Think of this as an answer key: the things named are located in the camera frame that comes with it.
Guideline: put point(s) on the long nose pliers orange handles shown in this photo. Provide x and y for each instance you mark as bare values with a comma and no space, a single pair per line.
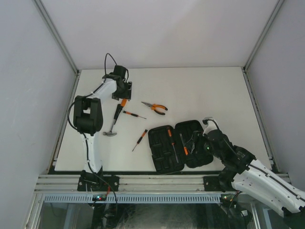
155,108

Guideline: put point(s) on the aluminium front rail frame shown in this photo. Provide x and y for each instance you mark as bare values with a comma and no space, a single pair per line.
155,184

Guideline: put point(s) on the large screwdriver black orange handle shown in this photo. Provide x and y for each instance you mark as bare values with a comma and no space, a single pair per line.
172,143

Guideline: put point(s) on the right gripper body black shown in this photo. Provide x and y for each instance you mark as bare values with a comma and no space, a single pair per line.
203,147

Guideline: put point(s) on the small precision screwdriver orange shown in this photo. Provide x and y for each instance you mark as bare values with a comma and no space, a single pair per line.
140,139

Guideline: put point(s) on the small utility knife orange tip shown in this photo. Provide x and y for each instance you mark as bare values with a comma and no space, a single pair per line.
184,146

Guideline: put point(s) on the small screwdriver orange black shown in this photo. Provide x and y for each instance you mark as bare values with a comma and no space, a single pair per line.
132,114

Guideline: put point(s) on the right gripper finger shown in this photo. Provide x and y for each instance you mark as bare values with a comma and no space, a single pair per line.
190,145
196,136

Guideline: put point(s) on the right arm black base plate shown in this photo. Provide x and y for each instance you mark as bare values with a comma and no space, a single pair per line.
212,183

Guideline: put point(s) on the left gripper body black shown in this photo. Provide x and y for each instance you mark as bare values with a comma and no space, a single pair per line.
124,92

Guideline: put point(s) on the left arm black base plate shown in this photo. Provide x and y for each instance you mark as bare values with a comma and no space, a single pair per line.
94,184

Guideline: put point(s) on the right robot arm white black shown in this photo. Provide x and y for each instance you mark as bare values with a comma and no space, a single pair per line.
244,172

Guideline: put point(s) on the claw hammer orange black handle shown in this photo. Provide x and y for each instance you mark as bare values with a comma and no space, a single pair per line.
116,115

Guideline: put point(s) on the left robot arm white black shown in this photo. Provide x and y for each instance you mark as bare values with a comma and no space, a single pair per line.
88,117

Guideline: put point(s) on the grey slotted cable duct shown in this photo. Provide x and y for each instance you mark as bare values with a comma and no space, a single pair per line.
134,198

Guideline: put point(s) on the black plastic tool case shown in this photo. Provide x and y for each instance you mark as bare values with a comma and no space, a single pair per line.
162,151

